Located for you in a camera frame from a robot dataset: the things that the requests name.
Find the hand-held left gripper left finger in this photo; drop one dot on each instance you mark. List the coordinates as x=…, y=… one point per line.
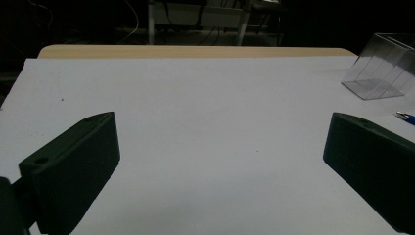
x=75, y=169

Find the clear plastic organizer box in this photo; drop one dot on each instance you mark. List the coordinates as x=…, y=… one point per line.
x=375, y=71

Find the blue pen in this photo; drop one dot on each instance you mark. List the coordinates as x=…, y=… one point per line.
x=409, y=118

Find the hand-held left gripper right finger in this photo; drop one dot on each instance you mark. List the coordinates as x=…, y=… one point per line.
x=372, y=163

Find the white desk frame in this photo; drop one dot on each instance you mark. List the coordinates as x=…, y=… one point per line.
x=195, y=18

